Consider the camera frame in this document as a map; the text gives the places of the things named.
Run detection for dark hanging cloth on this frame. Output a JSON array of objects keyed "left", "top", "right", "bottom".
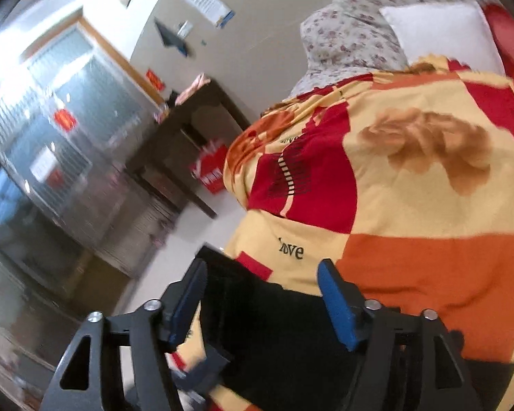
[{"left": 154, "top": 17, "right": 189, "bottom": 57}]

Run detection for red shopping bag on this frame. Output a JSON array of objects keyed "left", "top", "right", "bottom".
[{"left": 189, "top": 139, "right": 229, "bottom": 195}]

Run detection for floral grey quilt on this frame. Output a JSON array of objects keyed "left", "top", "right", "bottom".
[{"left": 289, "top": 0, "right": 498, "bottom": 99}]

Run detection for red wall sticker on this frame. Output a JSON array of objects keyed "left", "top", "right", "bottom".
[{"left": 146, "top": 68, "right": 164, "bottom": 92}]

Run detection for black pants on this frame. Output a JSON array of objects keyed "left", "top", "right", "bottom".
[{"left": 195, "top": 246, "right": 514, "bottom": 411}]

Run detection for pink cloth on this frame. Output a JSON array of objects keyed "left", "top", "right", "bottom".
[{"left": 175, "top": 73, "right": 210, "bottom": 105}]

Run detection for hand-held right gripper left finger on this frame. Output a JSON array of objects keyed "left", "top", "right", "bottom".
[{"left": 38, "top": 259, "right": 208, "bottom": 411}]

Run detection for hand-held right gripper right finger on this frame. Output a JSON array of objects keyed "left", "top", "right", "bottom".
[{"left": 318, "top": 259, "right": 485, "bottom": 411}]

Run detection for white pillow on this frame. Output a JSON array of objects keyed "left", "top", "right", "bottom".
[{"left": 379, "top": 1, "right": 507, "bottom": 77}]

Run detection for printed red orange blanket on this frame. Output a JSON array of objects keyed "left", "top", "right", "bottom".
[{"left": 171, "top": 53, "right": 514, "bottom": 411}]

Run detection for dark wooden table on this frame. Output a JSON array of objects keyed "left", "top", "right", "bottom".
[{"left": 124, "top": 78, "right": 251, "bottom": 219}]

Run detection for wall calendar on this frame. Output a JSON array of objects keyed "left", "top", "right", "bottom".
[{"left": 173, "top": 0, "right": 233, "bottom": 28}]

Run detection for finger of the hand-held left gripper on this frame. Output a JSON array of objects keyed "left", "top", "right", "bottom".
[{"left": 173, "top": 345, "right": 234, "bottom": 395}]

